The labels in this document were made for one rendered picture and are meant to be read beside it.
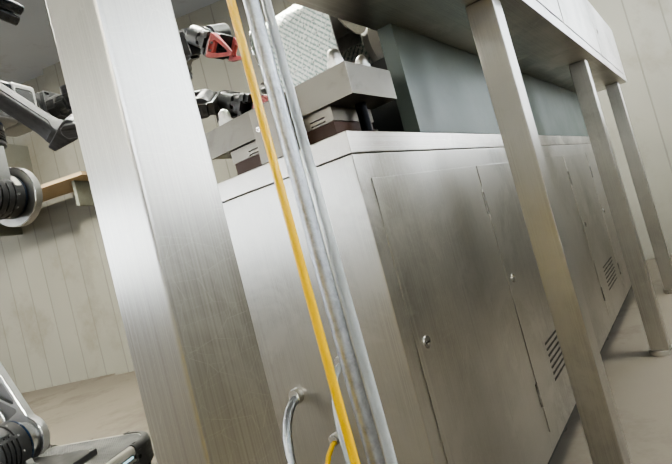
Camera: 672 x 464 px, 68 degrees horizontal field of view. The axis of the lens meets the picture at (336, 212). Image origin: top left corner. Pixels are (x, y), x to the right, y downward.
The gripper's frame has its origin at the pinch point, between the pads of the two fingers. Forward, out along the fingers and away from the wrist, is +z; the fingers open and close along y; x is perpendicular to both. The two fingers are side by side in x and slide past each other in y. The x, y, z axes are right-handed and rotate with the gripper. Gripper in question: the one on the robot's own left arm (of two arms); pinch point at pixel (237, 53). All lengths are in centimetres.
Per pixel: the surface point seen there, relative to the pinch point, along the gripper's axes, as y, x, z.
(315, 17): 5.5, 15.6, 27.8
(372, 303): 31, -23, 77
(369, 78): 18, 9, 55
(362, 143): 27, -1, 63
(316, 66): 5.5, 5.5, 32.0
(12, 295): -105, -332, -350
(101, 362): -137, -346, -233
